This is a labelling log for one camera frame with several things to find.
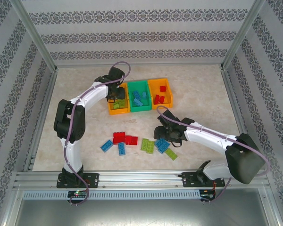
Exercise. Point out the blue lego brick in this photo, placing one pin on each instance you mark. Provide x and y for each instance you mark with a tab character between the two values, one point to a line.
106	146
136	94
137	102
163	148
122	149
144	95
160	142

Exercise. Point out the orange plastic bin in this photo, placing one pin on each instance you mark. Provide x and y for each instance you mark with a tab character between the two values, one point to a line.
161	106
119	111

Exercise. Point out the green lego brick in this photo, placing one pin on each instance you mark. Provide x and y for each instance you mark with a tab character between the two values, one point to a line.
145	144
171	154
150	147
115	105
122	103

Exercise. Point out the green plastic bin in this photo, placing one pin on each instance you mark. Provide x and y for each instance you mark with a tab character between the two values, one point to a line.
141	108

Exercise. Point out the red lego brick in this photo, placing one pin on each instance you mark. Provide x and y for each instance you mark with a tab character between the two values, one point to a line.
163	88
157	99
134	140
118	141
162	99
119	135
128	139

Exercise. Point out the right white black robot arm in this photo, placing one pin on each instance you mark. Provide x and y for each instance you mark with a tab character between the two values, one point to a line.
202	139

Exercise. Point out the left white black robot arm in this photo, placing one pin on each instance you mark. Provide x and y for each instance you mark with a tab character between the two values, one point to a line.
73	157

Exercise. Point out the small circuit board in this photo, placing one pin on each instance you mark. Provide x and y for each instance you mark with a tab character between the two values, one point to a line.
208	195
77	194

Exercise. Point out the grey metal panel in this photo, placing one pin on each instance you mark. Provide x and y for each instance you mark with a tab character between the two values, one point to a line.
141	214

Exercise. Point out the aluminium mounting rail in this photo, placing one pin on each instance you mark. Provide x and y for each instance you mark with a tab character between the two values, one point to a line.
136	179

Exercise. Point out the aluminium frame rail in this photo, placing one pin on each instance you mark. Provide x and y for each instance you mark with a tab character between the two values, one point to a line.
42	117
233	99

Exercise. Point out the aluminium frame post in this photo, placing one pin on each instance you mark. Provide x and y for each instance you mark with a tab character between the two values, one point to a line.
239	37
37	37

